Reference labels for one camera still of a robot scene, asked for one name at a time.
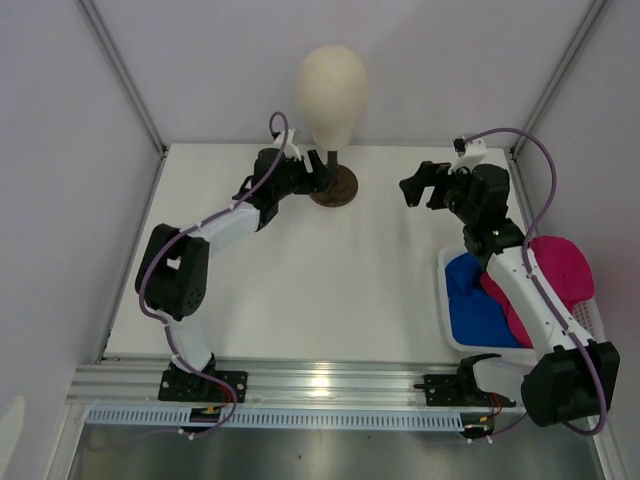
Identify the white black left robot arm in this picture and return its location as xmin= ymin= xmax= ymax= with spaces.
xmin=135 ymin=147 xmax=338 ymax=401

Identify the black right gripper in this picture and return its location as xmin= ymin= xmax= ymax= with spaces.
xmin=399 ymin=159 xmax=479 ymax=225

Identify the cream mannequin head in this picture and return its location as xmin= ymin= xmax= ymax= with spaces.
xmin=296 ymin=45 xmax=368 ymax=208

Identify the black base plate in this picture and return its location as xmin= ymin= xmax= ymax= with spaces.
xmin=413 ymin=374 xmax=516 ymax=408
xmin=157 ymin=360 xmax=249 ymax=404

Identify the aluminium frame post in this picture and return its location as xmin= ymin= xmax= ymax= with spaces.
xmin=75 ymin=0 xmax=168 ymax=157
xmin=522 ymin=0 xmax=614 ymax=134

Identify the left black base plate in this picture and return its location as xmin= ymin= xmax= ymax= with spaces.
xmin=157 ymin=360 xmax=249 ymax=404

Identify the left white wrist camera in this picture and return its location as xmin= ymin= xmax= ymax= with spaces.
xmin=272 ymin=128 xmax=303 ymax=161

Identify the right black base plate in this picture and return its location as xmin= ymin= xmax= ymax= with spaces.
xmin=413 ymin=374 xmax=516 ymax=408

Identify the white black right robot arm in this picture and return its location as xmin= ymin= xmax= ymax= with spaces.
xmin=399 ymin=161 xmax=620 ymax=436

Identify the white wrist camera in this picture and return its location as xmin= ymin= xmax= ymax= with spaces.
xmin=272 ymin=128 xmax=303 ymax=161
xmin=449 ymin=136 xmax=487 ymax=173

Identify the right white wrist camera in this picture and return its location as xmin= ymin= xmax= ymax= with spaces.
xmin=449 ymin=136 xmax=487 ymax=173

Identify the right aluminium frame post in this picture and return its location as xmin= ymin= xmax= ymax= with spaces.
xmin=522 ymin=0 xmax=614 ymax=134

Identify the blue cap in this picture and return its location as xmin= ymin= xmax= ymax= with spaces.
xmin=444 ymin=253 xmax=521 ymax=348

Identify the white slotted cable duct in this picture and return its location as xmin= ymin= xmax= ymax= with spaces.
xmin=85 ymin=405 xmax=464 ymax=432

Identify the white plastic basket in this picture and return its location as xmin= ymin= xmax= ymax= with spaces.
xmin=437 ymin=244 xmax=606 ymax=359

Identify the aluminium mounting rail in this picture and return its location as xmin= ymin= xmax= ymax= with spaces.
xmin=66 ymin=357 xmax=456 ymax=410

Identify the left aluminium frame post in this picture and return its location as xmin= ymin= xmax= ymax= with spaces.
xmin=75 ymin=0 xmax=168 ymax=157

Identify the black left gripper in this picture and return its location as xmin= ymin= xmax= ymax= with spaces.
xmin=273 ymin=150 xmax=335 ymax=201

